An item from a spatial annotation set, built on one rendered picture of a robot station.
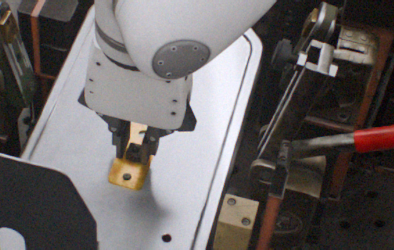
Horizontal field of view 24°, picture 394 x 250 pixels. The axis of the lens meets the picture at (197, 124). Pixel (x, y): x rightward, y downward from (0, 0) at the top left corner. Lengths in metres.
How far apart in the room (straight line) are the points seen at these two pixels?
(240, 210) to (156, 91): 0.14
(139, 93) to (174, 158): 0.14
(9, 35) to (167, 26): 0.33
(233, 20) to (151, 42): 0.06
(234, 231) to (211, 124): 0.18
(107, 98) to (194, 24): 0.23
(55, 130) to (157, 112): 0.17
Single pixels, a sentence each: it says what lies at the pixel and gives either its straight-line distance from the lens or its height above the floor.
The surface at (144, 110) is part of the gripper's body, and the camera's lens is 0.89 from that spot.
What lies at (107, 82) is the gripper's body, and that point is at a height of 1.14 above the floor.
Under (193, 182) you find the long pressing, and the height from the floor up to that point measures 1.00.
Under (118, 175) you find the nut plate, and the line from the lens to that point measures 0.98.
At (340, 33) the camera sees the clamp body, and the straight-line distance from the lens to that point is 1.05.
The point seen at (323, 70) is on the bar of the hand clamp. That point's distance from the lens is 0.81.
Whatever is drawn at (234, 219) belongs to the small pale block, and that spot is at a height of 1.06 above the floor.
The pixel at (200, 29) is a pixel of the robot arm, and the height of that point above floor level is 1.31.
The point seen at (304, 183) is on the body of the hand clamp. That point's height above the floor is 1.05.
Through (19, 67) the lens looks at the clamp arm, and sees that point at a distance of 1.03.
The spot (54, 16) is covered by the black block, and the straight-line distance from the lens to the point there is 1.15.
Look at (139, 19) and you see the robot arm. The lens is 0.71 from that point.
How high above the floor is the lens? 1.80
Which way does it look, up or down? 51 degrees down
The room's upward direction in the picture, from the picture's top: 7 degrees clockwise
